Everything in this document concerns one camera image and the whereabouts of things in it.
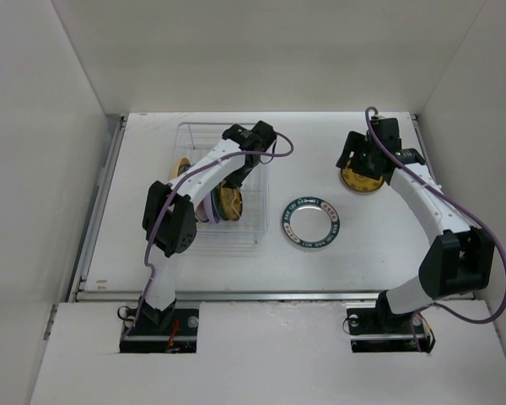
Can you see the white plate green text rim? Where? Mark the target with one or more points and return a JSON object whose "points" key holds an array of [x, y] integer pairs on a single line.
{"points": [[310, 223]]}

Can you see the lavender purple plate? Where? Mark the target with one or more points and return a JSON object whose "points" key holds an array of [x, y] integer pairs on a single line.
{"points": [[205, 212]]}

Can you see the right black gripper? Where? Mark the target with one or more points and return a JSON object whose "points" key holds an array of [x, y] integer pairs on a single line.
{"points": [[356, 142]]}

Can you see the aluminium table edge rail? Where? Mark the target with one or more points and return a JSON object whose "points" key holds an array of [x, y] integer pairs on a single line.
{"points": [[380, 244]]}

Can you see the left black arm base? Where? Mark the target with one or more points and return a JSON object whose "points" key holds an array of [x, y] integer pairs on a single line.
{"points": [[150, 331]]}

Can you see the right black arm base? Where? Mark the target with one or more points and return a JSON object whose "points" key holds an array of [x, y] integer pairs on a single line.
{"points": [[404, 334]]}

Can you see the yellow patterned plate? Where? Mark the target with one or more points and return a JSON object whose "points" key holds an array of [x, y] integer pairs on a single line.
{"points": [[359, 183]]}

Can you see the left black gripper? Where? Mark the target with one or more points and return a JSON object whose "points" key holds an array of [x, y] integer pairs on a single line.
{"points": [[235, 181]]}

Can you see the blue floral green plate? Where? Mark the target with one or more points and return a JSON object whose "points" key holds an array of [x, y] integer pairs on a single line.
{"points": [[217, 207]]}

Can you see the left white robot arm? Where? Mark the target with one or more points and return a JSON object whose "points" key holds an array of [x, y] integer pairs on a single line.
{"points": [[169, 218]]}

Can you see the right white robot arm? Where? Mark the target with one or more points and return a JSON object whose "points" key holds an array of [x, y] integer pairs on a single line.
{"points": [[460, 254]]}

